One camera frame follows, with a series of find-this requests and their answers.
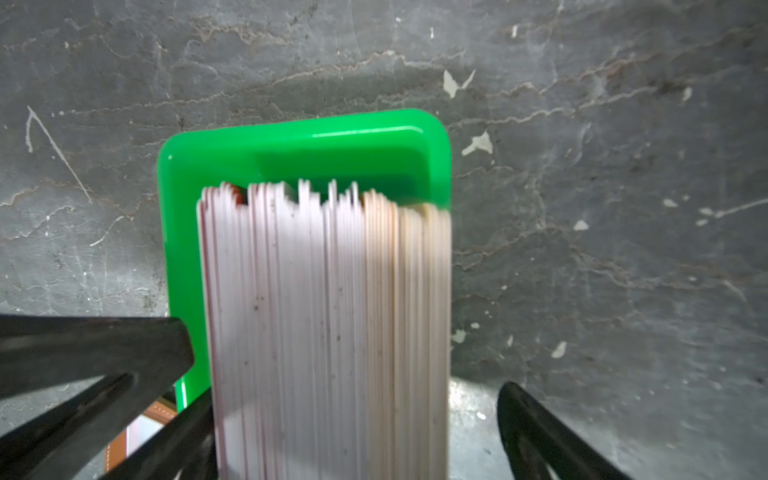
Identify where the brown leather card holder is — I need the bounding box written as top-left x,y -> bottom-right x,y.
104,399 -> 177,473

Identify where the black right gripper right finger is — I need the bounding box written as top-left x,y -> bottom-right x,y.
497,382 -> 630,480

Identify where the stack of cards in bin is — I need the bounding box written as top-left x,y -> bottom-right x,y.
197,180 -> 452,479

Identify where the green plastic card bin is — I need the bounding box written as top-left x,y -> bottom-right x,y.
157,109 -> 452,410

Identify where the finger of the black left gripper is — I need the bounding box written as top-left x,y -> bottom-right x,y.
1,314 -> 194,399
1,374 -> 162,479

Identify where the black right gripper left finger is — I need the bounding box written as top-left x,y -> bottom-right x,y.
103,389 -> 218,479

